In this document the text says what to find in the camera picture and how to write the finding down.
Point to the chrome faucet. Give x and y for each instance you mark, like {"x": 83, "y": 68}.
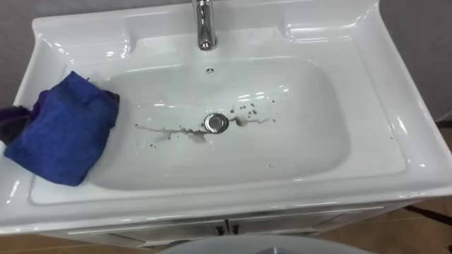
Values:
{"x": 206, "y": 24}

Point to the white ceramic washbasin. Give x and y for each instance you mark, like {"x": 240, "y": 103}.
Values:
{"x": 318, "y": 158}

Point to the blue cleaning cloth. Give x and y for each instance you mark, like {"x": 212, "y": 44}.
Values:
{"x": 67, "y": 134}

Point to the chrome sink drain plug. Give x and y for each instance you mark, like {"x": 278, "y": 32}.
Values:
{"x": 216, "y": 122}

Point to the white vanity cabinet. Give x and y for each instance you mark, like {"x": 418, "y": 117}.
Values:
{"x": 282, "y": 222}

